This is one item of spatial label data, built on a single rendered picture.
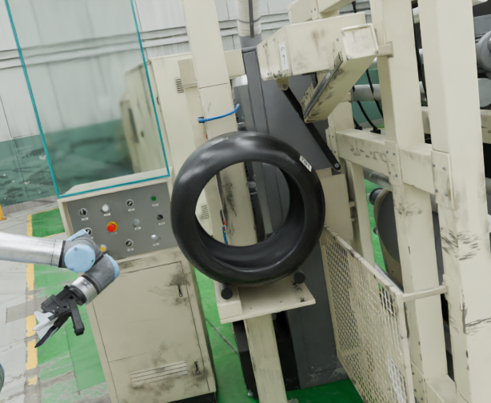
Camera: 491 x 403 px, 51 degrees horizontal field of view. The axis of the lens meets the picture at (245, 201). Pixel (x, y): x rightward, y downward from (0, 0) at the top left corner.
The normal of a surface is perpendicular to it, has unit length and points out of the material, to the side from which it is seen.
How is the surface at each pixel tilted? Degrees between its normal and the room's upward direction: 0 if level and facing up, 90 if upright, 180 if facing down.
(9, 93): 90
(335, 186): 90
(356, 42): 72
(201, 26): 90
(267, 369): 90
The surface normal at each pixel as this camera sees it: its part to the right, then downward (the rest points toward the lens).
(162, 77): 0.39, 0.14
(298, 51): 0.11, 0.20
